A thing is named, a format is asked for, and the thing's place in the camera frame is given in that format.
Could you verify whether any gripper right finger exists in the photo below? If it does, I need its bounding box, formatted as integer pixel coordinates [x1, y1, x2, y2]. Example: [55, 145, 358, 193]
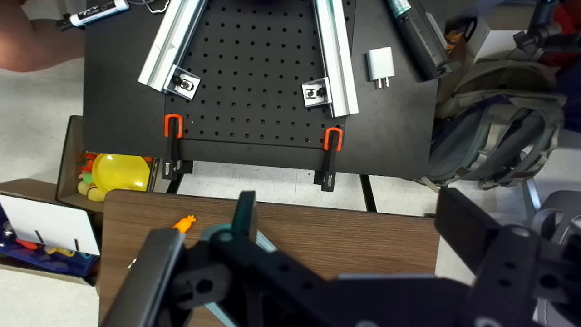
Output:
[435, 185, 581, 327]

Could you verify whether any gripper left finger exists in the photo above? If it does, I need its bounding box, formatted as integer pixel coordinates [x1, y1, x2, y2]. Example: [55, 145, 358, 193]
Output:
[99, 227, 188, 327]

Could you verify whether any white box with blue items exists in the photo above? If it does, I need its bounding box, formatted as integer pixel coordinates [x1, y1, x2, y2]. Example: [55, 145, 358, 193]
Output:
[0, 193, 102, 287]

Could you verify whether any yellow plastic toy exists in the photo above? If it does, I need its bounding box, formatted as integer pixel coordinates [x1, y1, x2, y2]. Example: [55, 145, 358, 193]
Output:
[77, 151, 153, 204]

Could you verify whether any grey green backpack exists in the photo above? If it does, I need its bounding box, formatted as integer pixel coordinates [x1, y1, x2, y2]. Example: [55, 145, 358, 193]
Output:
[424, 58, 569, 191]

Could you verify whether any open cardboard box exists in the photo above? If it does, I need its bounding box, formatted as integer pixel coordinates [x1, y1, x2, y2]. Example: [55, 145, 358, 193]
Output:
[55, 115, 168, 215]

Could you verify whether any orange black bar clamp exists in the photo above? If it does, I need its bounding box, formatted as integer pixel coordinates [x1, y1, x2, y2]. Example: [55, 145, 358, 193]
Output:
[313, 126, 346, 193]
[159, 113, 197, 182]

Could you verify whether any black perforated breadboard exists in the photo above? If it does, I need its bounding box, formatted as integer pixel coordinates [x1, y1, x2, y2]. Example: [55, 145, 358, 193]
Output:
[83, 0, 442, 182]

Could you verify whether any black cylindrical tool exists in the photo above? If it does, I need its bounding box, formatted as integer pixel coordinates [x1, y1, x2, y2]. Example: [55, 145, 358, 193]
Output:
[386, 0, 453, 82]

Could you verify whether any black white marker pen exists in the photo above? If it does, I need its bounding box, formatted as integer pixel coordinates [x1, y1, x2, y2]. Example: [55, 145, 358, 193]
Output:
[59, 0, 133, 31]

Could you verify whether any orange handled peeler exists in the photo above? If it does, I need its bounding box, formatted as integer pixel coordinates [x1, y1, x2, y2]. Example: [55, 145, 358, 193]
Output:
[173, 215, 201, 236]

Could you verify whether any metal corner bracket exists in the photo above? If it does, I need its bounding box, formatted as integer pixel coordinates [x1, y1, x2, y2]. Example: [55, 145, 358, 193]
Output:
[164, 66, 204, 102]
[300, 76, 335, 111]

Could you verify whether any aluminium extrusion rail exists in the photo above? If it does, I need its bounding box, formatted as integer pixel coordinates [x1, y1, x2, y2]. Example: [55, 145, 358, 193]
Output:
[137, 0, 210, 95]
[311, 0, 362, 120]

